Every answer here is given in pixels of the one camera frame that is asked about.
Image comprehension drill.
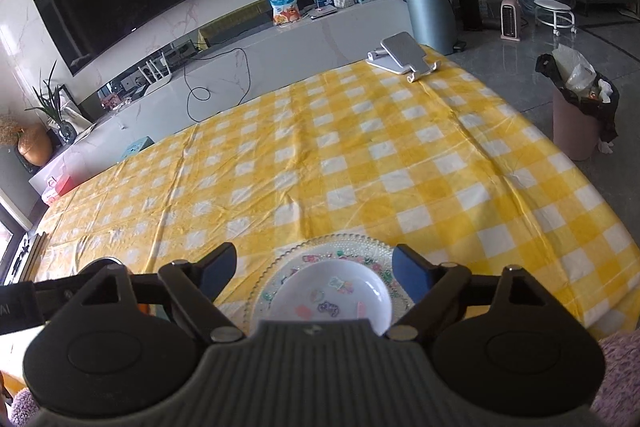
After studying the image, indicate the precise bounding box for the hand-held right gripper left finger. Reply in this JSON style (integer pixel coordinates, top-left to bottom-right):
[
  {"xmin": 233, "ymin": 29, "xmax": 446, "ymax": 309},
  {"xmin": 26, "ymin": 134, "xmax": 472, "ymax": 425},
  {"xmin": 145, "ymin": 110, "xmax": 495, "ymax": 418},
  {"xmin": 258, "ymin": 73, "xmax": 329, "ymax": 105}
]
[{"xmin": 75, "ymin": 242, "xmax": 243, "ymax": 343}]

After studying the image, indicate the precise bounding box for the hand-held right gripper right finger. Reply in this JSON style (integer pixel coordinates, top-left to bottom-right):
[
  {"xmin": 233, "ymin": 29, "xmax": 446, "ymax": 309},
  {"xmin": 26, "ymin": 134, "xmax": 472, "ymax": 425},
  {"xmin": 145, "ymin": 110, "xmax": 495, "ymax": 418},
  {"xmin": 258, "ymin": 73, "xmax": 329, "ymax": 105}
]
[{"xmin": 386, "ymin": 245, "xmax": 560, "ymax": 343}]

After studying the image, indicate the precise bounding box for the clear glass plate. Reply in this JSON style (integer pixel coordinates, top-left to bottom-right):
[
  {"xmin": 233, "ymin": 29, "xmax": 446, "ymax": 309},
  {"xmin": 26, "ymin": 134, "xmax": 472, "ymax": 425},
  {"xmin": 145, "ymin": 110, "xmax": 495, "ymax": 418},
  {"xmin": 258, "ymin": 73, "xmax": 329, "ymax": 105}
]
[{"xmin": 242, "ymin": 234, "xmax": 417, "ymax": 339}]

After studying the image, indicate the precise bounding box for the white dish with stickers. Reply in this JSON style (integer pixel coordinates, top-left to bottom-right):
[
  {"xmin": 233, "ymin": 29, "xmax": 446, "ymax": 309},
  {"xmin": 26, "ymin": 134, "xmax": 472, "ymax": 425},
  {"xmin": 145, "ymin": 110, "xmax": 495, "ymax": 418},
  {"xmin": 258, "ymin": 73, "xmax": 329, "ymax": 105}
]
[{"xmin": 256, "ymin": 256, "xmax": 394, "ymax": 337}]

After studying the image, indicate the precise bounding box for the stainless steel bowl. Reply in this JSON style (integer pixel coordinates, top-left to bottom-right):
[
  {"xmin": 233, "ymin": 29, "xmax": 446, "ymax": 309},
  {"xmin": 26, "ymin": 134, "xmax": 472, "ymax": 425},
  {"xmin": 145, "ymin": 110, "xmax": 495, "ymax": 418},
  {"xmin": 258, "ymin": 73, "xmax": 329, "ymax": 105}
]
[{"xmin": 79, "ymin": 257, "xmax": 127, "ymax": 276}]

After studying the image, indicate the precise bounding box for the pink storage box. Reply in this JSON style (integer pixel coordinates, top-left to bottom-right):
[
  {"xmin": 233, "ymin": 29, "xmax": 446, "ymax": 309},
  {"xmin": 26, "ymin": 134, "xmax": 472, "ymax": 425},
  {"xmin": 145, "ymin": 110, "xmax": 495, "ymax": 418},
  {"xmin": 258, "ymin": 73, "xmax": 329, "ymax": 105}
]
[{"xmin": 39, "ymin": 174, "xmax": 74, "ymax": 206}]

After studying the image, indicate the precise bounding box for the yellow checkered tablecloth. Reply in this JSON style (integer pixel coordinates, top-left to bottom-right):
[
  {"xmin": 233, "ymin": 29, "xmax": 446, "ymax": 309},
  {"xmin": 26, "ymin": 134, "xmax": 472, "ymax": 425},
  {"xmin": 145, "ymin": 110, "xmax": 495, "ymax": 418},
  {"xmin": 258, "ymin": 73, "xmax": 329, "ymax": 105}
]
[{"xmin": 32, "ymin": 44, "xmax": 640, "ymax": 344}]

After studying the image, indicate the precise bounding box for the orange round vase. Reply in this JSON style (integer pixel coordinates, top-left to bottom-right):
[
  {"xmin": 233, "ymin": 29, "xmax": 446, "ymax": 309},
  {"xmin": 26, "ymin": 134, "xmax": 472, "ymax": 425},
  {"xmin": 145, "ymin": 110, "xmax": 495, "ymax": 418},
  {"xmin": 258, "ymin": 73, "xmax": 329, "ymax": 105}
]
[{"xmin": 17, "ymin": 124, "xmax": 54, "ymax": 167}]

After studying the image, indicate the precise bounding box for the small plant in glass vase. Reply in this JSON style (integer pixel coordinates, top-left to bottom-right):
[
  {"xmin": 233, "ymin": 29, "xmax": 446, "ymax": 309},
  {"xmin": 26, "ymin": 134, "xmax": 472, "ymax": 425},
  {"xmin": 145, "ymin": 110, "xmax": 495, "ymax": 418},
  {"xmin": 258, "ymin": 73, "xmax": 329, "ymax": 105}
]
[{"xmin": 25, "ymin": 61, "xmax": 79, "ymax": 148}]

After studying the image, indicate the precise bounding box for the white router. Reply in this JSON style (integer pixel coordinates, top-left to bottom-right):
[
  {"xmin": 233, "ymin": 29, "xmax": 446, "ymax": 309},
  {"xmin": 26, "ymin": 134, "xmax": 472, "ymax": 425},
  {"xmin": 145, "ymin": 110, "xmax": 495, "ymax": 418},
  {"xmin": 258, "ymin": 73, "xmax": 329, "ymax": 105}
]
[{"xmin": 136, "ymin": 49, "xmax": 174, "ymax": 94}]

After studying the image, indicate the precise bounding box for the white phone stand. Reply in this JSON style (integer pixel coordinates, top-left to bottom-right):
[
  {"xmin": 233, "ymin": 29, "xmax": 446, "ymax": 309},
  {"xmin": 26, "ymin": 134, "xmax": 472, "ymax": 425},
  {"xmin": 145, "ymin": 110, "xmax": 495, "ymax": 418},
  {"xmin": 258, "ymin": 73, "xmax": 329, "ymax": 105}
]
[{"xmin": 366, "ymin": 31, "xmax": 442, "ymax": 84}]

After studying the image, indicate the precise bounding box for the pink bin with black bag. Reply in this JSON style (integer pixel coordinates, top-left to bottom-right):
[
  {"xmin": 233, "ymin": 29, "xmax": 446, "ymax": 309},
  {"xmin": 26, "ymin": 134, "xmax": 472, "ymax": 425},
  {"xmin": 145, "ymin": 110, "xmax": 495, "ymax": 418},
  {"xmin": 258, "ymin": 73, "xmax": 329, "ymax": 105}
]
[{"xmin": 535, "ymin": 44, "xmax": 621, "ymax": 161}]

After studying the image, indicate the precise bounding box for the grey marble TV cabinet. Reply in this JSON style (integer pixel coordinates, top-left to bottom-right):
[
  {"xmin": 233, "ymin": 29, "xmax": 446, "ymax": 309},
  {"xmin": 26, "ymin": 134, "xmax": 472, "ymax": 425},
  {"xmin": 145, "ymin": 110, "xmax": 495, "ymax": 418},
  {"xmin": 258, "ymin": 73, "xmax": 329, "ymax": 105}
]
[{"xmin": 29, "ymin": 0, "xmax": 417, "ymax": 188}]

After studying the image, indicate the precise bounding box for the blue-grey round trash can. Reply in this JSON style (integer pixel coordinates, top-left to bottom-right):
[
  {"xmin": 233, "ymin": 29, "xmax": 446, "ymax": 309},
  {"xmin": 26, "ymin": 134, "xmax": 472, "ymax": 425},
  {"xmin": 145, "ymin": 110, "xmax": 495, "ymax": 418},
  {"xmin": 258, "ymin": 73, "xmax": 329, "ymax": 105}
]
[{"xmin": 402, "ymin": 0, "xmax": 459, "ymax": 56}]

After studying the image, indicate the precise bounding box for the blue snack bag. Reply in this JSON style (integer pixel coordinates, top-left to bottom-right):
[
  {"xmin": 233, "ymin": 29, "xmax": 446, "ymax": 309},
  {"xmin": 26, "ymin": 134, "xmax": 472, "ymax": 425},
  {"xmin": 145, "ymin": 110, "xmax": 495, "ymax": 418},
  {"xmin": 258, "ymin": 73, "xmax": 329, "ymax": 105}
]
[{"xmin": 263, "ymin": 0, "xmax": 303, "ymax": 27}]

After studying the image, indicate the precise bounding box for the small white heater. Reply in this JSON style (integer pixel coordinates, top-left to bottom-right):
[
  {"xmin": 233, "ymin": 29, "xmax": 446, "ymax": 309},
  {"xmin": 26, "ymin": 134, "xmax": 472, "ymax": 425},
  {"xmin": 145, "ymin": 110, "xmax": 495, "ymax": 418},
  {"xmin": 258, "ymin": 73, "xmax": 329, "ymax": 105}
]
[{"xmin": 499, "ymin": 0, "xmax": 524, "ymax": 42}]

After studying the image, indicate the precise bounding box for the white round rolling stool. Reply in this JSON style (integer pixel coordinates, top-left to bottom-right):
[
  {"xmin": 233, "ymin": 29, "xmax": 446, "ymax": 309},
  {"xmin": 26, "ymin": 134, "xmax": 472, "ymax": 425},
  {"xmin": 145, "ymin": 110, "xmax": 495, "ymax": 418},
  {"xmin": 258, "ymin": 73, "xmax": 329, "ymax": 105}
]
[{"xmin": 532, "ymin": 0, "xmax": 577, "ymax": 36}]

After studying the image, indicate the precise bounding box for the black cable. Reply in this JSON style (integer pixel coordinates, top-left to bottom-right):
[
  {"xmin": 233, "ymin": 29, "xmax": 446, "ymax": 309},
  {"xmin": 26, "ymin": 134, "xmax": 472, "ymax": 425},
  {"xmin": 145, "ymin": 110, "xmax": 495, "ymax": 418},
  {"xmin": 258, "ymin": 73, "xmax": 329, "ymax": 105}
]
[{"xmin": 184, "ymin": 47, "xmax": 249, "ymax": 104}]

